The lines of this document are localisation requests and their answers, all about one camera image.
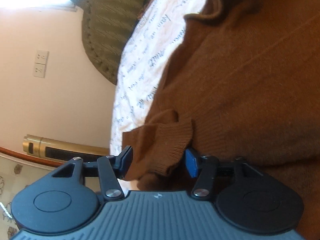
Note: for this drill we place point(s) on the white script-printed bedsheet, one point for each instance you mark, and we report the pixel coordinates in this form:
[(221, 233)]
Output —
[(152, 42)]

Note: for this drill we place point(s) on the brown knit sweater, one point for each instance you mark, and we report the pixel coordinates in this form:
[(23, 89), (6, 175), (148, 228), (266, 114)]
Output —
[(237, 85)]

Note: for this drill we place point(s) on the white wall outlet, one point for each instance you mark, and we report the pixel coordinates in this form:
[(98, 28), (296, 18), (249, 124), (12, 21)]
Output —
[(41, 63)]

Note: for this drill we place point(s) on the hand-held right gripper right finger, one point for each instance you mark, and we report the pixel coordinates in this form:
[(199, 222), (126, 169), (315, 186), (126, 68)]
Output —
[(191, 162)]

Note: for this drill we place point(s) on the gold and black cylinder appliance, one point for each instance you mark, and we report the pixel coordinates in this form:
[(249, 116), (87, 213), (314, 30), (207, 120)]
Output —
[(57, 150)]

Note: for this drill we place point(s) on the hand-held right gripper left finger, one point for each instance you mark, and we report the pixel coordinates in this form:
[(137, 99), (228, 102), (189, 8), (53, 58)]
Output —
[(127, 160)]

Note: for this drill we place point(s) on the floral glass panel, wooden frame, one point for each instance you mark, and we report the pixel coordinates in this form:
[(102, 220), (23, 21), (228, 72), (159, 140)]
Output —
[(15, 172)]

